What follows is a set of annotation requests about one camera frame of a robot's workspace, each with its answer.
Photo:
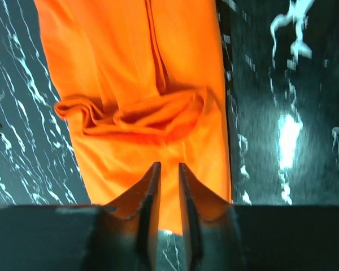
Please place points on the black marble pattern mat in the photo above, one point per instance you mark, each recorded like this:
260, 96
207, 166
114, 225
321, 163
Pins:
281, 70

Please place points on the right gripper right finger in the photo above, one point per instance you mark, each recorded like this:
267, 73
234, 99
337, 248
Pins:
205, 224

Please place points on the orange t shirt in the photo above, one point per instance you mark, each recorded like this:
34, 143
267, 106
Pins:
140, 82

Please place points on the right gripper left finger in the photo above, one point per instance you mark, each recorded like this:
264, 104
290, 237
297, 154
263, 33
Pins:
132, 221

